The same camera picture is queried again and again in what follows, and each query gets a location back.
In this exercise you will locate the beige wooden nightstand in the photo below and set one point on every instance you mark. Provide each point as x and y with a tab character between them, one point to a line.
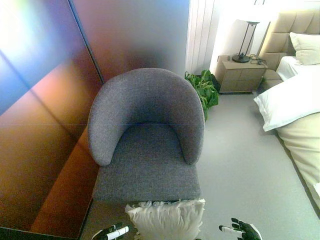
243	75

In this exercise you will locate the white bed sheet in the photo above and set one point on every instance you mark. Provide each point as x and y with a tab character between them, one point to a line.
287	66

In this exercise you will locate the white bed pillow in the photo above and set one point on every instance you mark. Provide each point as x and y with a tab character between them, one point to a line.
306	47

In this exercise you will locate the white folded duvet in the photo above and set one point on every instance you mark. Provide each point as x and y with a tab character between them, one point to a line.
290	102

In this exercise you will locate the green leafy potted plant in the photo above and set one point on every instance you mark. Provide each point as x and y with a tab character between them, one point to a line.
206	88

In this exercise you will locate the grey fabric tub armchair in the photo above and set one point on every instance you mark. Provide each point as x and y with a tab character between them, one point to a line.
147	120

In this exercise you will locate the white fringed throw pillow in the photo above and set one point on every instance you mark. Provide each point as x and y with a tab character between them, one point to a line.
165	220

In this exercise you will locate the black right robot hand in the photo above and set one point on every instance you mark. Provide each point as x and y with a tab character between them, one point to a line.
246	230

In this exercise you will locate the bed with white duvet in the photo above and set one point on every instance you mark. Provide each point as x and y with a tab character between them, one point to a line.
285	32

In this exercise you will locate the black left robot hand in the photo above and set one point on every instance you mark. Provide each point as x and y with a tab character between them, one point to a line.
113	232

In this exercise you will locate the black table lamp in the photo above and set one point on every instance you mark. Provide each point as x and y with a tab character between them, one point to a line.
246	40

